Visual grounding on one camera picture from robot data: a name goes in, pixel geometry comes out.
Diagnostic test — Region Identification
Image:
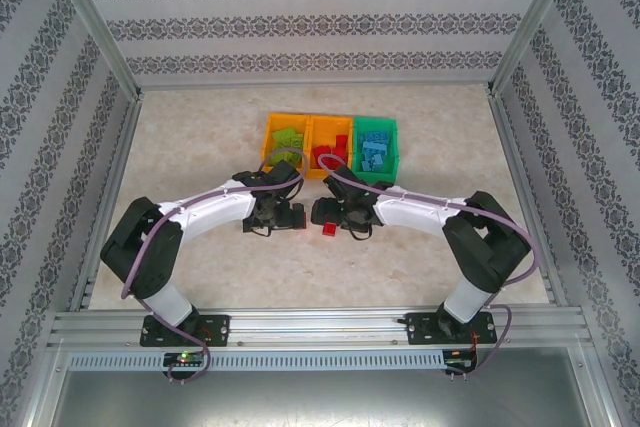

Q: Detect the orange plastic bin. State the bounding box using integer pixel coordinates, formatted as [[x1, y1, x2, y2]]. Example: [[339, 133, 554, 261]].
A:
[[260, 112, 314, 181], [305, 115, 357, 181]]

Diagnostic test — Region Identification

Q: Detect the green plastic bin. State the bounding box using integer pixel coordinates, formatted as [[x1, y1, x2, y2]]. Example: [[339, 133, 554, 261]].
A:
[[349, 116, 402, 183]]

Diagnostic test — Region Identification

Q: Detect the small controller circuit board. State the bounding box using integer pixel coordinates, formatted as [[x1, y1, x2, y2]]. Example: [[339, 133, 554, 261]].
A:
[[163, 352, 207, 369], [444, 349, 479, 373]]

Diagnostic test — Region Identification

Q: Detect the grey metal sheet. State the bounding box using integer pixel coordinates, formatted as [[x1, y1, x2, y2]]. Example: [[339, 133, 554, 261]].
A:
[[29, 369, 619, 427]]

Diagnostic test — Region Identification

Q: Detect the aluminium mounting rail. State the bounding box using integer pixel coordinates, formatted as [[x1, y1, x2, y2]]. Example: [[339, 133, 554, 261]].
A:
[[47, 307, 587, 348]]

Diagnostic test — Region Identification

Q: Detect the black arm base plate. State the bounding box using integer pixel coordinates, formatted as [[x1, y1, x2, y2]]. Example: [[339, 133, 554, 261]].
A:
[[139, 314, 231, 348], [405, 310, 497, 346]]

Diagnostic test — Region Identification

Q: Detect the grey slotted cable duct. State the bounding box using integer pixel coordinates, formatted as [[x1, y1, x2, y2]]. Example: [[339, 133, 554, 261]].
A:
[[67, 350, 446, 371]]

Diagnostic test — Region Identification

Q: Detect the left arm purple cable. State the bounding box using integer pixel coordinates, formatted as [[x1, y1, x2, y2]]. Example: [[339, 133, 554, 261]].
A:
[[121, 147, 308, 384]]

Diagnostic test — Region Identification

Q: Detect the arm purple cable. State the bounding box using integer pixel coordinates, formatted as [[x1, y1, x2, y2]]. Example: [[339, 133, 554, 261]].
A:
[[121, 147, 308, 384], [317, 154, 537, 383]]

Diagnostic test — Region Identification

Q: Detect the aluminium side rail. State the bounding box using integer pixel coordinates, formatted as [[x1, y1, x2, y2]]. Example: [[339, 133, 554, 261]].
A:
[[487, 91, 570, 307], [68, 96, 144, 312]]

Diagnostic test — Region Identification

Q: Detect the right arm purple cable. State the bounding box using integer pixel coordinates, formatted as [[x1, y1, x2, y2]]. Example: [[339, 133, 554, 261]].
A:
[[317, 154, 537, 383]]

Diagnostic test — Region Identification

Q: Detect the aluminium frame post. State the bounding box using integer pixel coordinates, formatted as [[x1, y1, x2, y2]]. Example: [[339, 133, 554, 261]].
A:
[[487, 0, 585, 97], [39, 0, 145, 101]]

